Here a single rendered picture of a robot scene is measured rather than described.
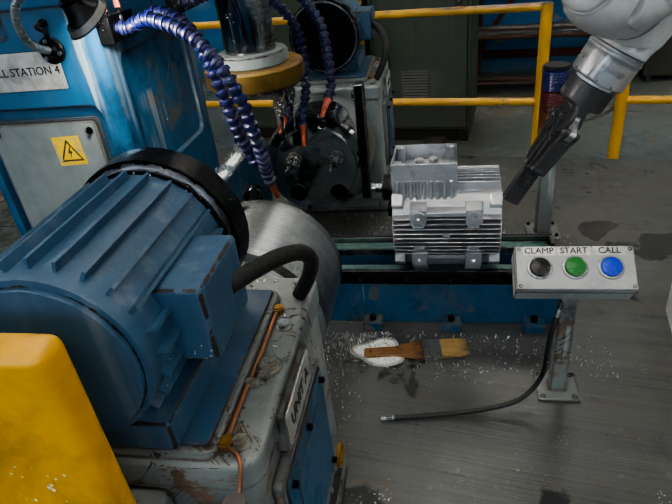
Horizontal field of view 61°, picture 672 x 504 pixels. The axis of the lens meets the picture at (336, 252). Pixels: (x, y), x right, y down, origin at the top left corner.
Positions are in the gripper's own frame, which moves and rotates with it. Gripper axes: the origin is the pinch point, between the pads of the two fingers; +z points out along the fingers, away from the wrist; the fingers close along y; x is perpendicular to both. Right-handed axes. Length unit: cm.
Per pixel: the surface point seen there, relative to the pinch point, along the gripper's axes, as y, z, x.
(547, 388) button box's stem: 19.7, 23.8, 18.4
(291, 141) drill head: -27, 24, -42
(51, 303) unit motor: 67, 0, -47
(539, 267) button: 21.5, 2.7, 2.2
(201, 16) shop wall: -543, 174, -217
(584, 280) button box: 22.4, 1.0, 8.5
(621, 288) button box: 23.4, -0.8, 13.1
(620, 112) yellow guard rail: -212, 15, 97
